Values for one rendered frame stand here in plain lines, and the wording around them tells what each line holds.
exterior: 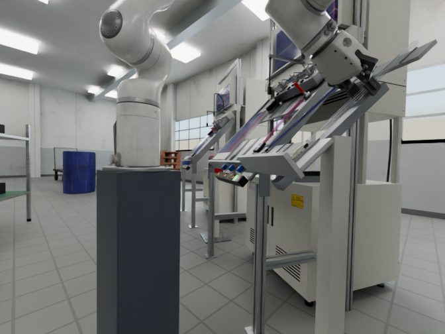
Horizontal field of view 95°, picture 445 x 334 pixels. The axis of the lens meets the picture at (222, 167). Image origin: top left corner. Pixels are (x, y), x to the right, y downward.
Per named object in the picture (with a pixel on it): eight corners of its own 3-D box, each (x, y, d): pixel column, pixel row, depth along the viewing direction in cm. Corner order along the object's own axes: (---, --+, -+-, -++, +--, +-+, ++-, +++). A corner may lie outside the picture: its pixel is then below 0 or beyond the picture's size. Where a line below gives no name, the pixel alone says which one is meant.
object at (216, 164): (258, 173, 89) (247, 162, 87) (214, 167, 151) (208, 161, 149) (260, 171, 89) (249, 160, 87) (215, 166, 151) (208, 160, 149)
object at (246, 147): (256, 167, 88) (251, 162, 87) (213, 164, 151) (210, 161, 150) (283, 137, 92) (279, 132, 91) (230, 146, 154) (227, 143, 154)
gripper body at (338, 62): (346, 16, 44) (377, 54, 46) (315, 42, 54) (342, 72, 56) (326, 40, 44) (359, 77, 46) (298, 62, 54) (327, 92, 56)
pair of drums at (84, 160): (93, 185, 537) (93, 152, 534) (106, 191, 452) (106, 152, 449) (57, 188, 486) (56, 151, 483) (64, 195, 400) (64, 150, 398)
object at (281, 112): (309, 114, 96) (303, 107, 95) (247, 132, 159) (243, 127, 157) (347, 71, 103) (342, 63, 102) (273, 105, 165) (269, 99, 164)
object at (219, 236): (205, 244, 179) (206, 154, 177) (199, 234, 202) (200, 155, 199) (231, 240, 187) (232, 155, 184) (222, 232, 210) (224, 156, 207)
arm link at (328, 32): (340, 8, 44) (348, 19, 45) (313, 33, 53) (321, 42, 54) (318, 36, 44) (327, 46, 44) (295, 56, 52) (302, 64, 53)
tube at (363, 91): (286, 167, 47) (283, 163, 47) (283, 167, 49) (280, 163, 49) (419, 42, 54) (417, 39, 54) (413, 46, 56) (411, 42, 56)
